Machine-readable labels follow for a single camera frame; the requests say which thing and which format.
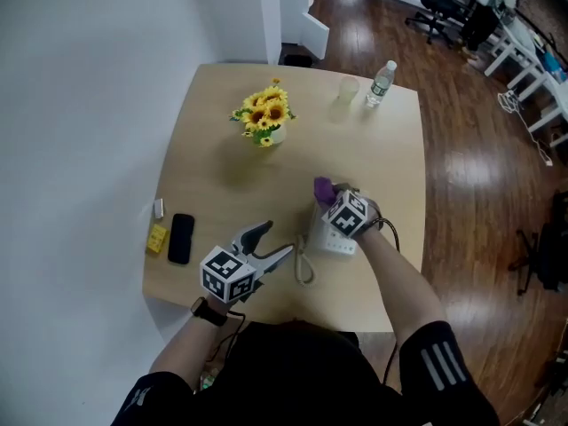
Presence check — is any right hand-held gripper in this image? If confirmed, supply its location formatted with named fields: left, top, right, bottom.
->
left=319, top=184, right=382, bottom=240

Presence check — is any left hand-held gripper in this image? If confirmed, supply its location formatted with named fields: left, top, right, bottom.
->
left=199, top=219, right=296, bottom=304

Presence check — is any purple cloth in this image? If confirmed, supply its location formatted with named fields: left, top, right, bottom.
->
left=312, top=176, right=339, bottom=206

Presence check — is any person's right forearm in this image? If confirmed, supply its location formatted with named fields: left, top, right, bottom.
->
left=356, top=230, right=447, bottom=355

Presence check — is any person's left forearm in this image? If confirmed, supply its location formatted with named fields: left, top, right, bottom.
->
left=148, top=308, right=233, bottom=394

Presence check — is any black smartphone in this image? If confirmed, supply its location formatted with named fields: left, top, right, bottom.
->
left=167, top=212, right=196, bottom=266

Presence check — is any black wristwatch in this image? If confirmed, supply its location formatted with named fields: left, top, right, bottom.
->
left=190, top=296, right=230, bottom=327

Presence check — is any small yellow box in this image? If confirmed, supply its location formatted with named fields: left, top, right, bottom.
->
left=145, top=224, right=170, bottom=256

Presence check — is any translucent plastic cup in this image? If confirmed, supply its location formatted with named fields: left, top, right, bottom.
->
left=336, top=75, right=361, bottom=108

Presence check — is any clear plastic water bottle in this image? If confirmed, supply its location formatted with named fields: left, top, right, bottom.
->
left=364, top=59, right=398, bottom=110

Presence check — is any yellow sunflower bouquet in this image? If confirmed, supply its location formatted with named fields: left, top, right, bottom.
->
left=228, top=77, right=299, bottom=148

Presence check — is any person's black shirt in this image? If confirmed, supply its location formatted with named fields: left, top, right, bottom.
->
left=110, top=319, right=501, bottom=426

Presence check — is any white cabinet door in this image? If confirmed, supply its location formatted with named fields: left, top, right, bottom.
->
left=301, top=10, right=331, bottom=62

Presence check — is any black folding stand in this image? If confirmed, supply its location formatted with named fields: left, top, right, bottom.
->
left=507, top=190, right=568, bottom=297

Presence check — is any black office chair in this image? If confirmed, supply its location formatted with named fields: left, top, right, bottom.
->
left=404, top=0, right=468, bottom=46

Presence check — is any white table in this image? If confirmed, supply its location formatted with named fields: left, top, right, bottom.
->
left=526, top=71, right=568, bottom=151
left=483, top=14, right=548, bottom=102

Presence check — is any blue box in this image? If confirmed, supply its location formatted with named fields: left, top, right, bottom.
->
left=542, top=51, right=567, bottom=84

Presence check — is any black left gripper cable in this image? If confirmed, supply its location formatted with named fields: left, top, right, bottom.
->
left=207, top=310, right=248, bottom=364

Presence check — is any white cable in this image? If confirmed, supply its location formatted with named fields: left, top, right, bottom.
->
left=496, top=90, right=554, bottom=168

